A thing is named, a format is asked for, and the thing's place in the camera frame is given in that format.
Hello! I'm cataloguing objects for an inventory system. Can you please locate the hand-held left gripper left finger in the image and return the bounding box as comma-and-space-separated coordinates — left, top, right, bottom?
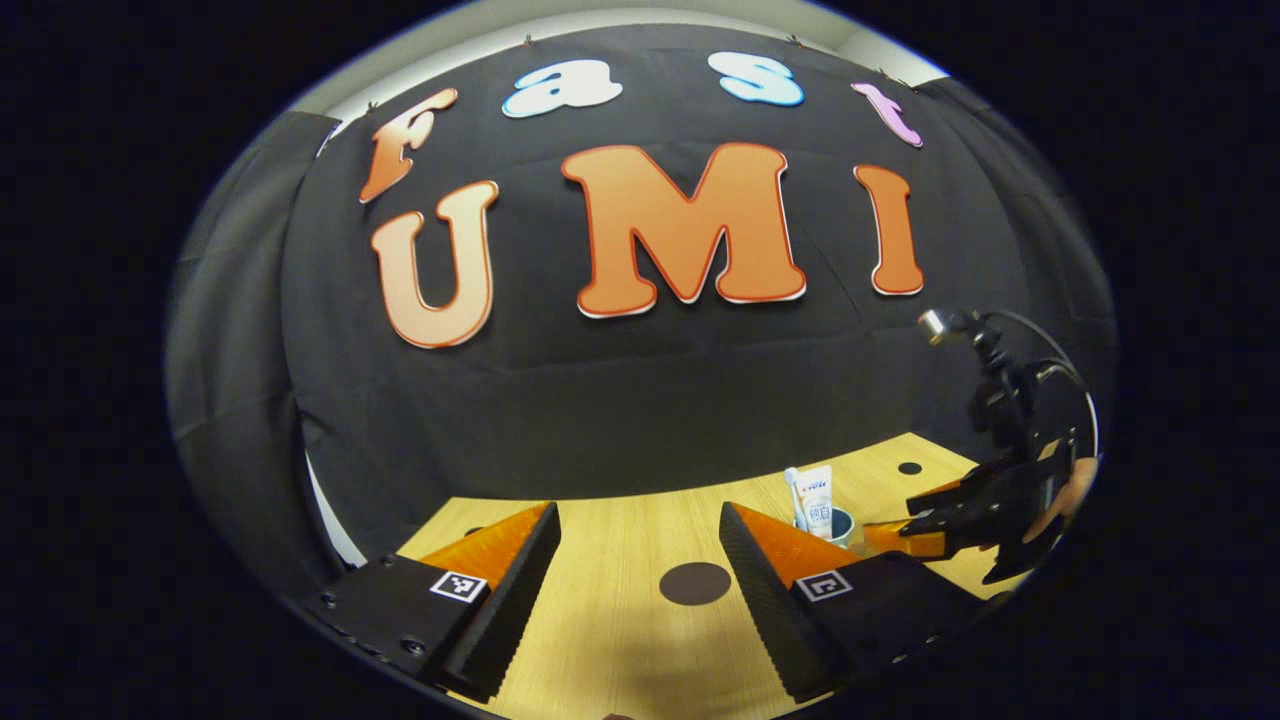
317, 500, 564, 702

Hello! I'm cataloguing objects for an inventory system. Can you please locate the dark round coaster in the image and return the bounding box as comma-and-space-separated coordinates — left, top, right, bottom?
659, 561, 733, 607

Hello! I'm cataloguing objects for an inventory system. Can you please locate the wooden desktop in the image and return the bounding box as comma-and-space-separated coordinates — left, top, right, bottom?
395, 431, 1013, 720

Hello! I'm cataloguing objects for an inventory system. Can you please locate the pale green cup wooden handle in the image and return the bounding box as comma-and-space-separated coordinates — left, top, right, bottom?
794, 505, 858, 550

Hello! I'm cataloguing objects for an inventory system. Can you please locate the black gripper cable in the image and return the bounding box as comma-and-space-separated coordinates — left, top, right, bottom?
985, 309, 1102, 463

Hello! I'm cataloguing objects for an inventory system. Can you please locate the white toothpaste tube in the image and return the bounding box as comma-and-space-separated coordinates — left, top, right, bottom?
799, 465, 837, 542

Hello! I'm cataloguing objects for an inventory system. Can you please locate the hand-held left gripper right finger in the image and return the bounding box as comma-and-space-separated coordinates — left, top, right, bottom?
718, 500, 988, 702

